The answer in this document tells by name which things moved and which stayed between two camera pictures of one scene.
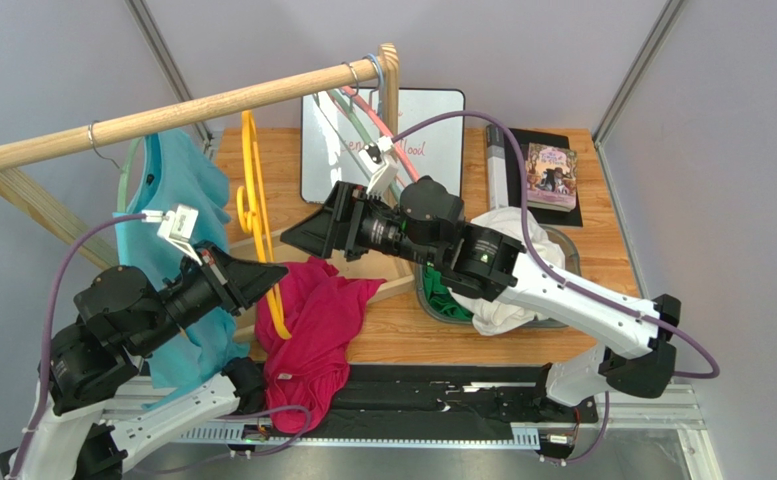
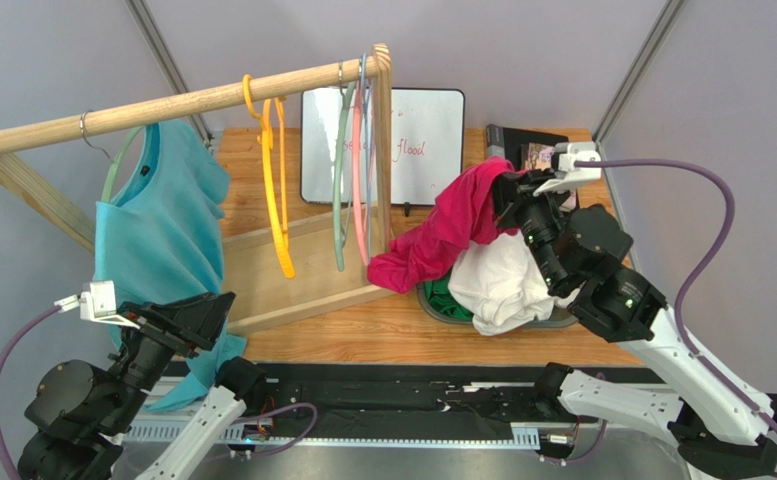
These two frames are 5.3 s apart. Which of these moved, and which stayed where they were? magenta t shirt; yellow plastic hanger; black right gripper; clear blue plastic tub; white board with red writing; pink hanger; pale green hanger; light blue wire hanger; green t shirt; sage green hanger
Moved: sage green hanger; yellow plastic hanger; light blue wire hanger; pale green hanger; pink hanger; magenta t shirt; black right gripper
Stayed: white board with red writing; green t shirt; clear blue plastic tub
